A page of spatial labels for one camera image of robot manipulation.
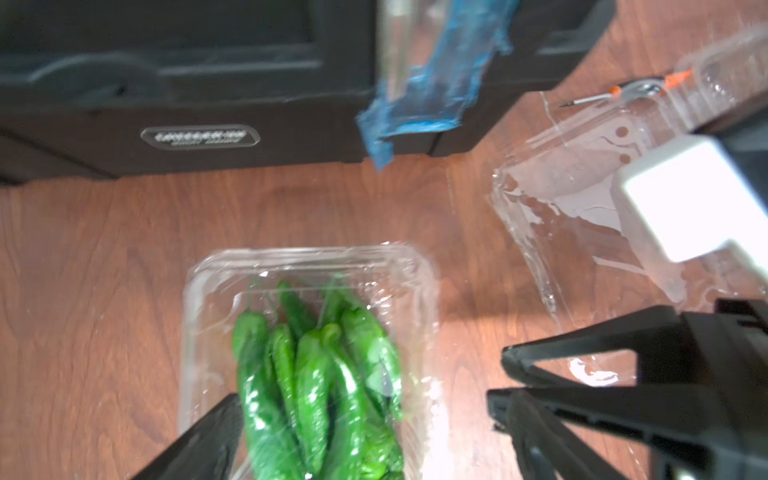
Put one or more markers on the peppers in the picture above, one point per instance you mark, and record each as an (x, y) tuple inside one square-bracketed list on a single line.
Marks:
[(321, 388)]

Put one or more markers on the clear clamshell container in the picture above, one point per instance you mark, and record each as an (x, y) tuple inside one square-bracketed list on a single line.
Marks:
[(396, 280), (588, 258)]

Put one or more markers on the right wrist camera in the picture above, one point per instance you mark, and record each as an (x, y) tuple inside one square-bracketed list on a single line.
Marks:
[(691, 199)]

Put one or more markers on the black plastic toolbox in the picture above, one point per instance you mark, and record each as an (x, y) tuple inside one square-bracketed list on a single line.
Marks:
[(109, 89)]

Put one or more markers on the orange handled screwdriver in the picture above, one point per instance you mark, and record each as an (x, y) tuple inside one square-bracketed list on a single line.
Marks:
[(650, 85)]

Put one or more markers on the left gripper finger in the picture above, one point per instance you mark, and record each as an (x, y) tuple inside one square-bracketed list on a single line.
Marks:
[(206, 450)]

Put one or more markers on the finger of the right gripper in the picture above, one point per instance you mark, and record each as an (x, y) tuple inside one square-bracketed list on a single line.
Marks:
[(535, 419)]

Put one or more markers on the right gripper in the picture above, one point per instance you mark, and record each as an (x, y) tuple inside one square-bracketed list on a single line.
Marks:
[(713, 422)]

